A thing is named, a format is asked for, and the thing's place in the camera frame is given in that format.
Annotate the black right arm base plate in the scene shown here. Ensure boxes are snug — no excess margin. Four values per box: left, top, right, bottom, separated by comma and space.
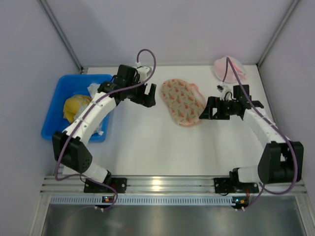
214, 177, 259, 195

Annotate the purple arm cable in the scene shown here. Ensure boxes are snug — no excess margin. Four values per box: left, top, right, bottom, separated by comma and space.
221, 57, 299, 211
54, 49, 157, 211

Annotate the yellow bra in bin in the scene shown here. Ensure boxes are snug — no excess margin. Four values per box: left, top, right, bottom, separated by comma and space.
63, 94, 92, 123

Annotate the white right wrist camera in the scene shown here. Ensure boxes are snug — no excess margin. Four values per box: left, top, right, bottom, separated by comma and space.
217, 85, 232, 101

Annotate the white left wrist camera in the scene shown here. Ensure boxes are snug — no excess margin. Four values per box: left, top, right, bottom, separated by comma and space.
136, 62, 152, 82

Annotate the pink mesh laundry pouch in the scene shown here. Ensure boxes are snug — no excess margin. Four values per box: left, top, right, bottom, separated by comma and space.
214, 56, 246, 84

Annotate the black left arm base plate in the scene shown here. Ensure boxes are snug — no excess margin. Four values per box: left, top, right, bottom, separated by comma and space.
84, 177, 127, 193

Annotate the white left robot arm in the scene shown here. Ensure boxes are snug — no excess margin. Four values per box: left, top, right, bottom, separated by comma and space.
52, 63, 156, 184

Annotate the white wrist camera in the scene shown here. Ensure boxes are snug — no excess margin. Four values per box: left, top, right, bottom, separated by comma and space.
136, 62, 152, 82
217, 85, 232, 101

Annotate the floral mesh bra laundry bag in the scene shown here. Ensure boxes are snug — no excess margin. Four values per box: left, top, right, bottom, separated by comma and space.
160, 79, 206, 126

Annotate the blue plastic bin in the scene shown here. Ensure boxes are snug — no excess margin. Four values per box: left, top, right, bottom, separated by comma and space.
41, 74, 112, 141

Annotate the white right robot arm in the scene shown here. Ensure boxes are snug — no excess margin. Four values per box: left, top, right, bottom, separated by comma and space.
199, 85, 304, 184

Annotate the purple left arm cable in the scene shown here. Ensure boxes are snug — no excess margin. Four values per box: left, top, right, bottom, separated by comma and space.
54, 49, 157, 211

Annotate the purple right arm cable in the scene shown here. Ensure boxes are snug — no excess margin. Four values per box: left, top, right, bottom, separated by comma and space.
221, 57, 299, 211

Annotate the aluminium mounting rail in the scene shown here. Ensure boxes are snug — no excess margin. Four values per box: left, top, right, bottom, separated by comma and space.
40, 175, 307, 195

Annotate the white slotted cable duct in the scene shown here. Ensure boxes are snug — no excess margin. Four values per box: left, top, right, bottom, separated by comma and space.
50, 195, 248, 206

